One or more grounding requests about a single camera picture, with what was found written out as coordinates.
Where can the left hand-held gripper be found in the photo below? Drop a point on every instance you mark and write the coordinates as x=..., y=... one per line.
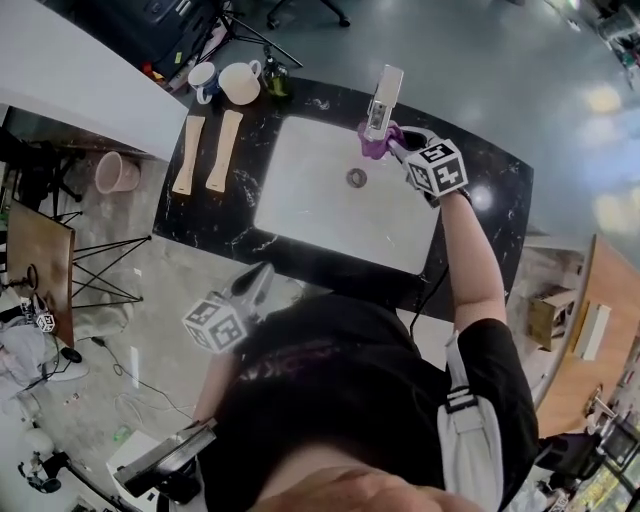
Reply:
x=215, y=325

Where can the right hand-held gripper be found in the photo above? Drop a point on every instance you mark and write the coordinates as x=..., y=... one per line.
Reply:
x=437, y=167

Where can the purple cloth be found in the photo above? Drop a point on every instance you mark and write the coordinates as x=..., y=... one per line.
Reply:
x=375, y=147

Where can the chrome faucet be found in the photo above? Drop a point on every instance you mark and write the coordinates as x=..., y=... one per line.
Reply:
x=382, y=100

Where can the person's right forearm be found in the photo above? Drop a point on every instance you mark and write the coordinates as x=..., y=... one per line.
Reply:
x=472, y=260

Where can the person's left forearm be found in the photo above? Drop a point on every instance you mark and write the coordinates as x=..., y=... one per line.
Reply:
x=210, y=390

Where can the black wristband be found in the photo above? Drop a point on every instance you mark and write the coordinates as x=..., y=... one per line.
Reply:
x=465, y=194

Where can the white sink basin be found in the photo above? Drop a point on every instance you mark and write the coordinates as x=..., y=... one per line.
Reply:
x=325, y=225

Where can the white power strip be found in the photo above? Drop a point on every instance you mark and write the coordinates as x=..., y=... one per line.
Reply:
x=135, y=367

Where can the green soap bottle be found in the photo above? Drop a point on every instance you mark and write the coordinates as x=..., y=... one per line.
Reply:
x=276, y=75

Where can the person's black shirt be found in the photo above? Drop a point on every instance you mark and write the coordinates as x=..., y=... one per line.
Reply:
x=350, y=400

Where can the black office chair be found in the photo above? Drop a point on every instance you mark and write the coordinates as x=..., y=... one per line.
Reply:
x=310, y=10

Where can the pink waste bin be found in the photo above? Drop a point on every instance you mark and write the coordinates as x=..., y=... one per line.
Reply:
x=116, y=174

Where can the black tripod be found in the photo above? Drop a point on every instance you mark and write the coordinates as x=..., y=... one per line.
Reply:
x=250, y=37

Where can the blue and white mug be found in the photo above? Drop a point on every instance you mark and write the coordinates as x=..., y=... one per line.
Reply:
x=202, y=80

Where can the dark wooden table black legs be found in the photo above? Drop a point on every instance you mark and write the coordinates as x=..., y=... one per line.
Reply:
x=42, y=260

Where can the unused spare gripper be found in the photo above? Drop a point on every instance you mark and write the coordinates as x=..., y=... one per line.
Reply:
x=42, y=317

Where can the cardboard box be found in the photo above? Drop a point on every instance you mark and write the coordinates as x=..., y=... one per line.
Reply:
x=550, y=320

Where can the person's head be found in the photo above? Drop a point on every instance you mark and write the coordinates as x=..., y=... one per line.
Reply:
x=360, y=492

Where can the white box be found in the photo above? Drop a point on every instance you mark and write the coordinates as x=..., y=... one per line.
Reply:
x=592, y=331

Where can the large black machine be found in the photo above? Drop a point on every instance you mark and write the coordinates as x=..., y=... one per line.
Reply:
x=155, y=25

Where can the light wooden curved table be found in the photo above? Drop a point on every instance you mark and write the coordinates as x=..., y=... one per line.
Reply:
x=595, y=400

